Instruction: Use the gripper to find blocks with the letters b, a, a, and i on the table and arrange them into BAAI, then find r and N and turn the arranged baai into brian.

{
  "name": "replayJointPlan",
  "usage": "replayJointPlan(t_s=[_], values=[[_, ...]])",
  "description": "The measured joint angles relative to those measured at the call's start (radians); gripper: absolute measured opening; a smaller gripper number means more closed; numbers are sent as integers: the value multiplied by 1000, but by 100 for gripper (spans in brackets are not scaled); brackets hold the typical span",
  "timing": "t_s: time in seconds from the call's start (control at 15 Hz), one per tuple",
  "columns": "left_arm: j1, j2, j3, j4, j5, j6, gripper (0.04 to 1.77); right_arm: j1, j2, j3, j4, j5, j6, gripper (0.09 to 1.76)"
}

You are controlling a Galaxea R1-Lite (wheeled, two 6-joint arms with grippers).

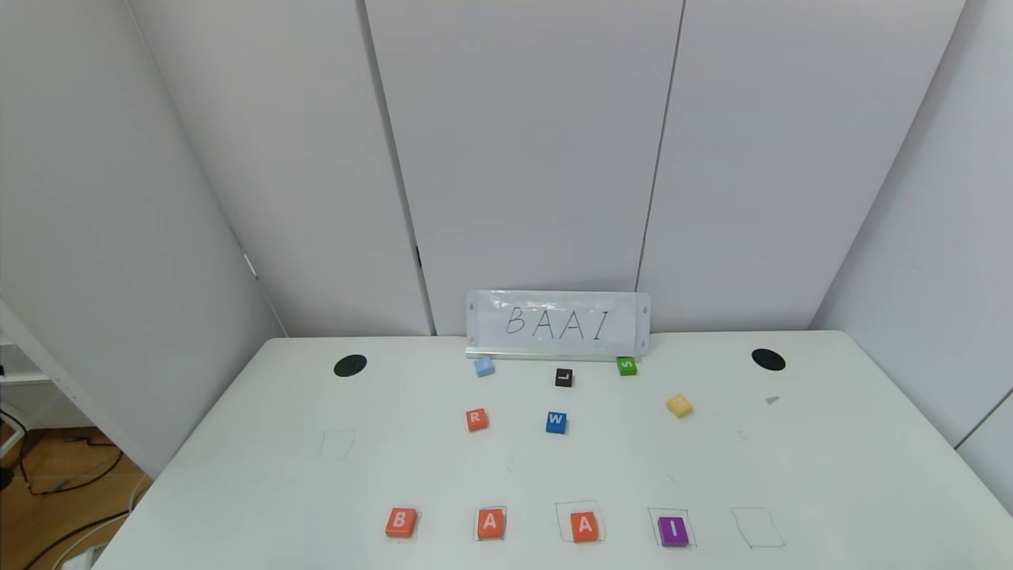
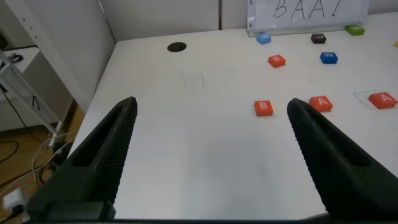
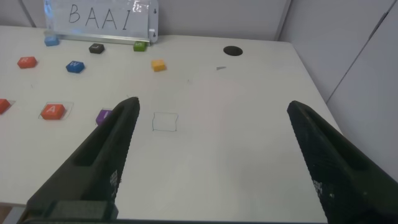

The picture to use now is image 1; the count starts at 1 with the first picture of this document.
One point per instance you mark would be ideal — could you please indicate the blue letter W block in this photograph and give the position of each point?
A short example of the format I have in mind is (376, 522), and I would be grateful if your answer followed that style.
(556, 423)

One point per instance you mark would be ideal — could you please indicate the orange letter B block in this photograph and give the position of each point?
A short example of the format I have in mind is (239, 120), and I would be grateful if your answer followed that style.
(401, 522)

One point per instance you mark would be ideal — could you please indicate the white BAAI sign board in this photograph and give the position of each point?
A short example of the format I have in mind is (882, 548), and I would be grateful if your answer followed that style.
(558, 324)

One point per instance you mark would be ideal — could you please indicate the green letter S block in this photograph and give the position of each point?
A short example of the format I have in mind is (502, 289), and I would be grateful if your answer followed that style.
(627, 366)

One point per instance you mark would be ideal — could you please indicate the black table grommet cap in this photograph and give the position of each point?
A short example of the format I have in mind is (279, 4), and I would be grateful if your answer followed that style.
(350, 366)
(768, 359)

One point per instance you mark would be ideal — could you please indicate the yellow letter block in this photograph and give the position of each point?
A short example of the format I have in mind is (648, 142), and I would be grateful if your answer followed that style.
(679, 406)

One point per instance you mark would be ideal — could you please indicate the purple letter I block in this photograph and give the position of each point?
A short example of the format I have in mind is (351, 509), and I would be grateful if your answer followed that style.
(673, 531)

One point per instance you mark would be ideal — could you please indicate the light blue letter block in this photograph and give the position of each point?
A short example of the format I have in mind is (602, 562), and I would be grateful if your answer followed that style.
(484, 366)

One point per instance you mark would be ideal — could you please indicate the black letter L block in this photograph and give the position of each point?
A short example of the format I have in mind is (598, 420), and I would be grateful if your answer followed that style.
(563, 377)

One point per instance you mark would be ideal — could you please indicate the orange letter A block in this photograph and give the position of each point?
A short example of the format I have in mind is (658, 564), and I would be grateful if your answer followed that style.
(585, 526)
(491, 523)

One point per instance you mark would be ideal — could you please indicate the orange letter R block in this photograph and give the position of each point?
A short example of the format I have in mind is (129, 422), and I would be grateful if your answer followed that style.
(476, 419)

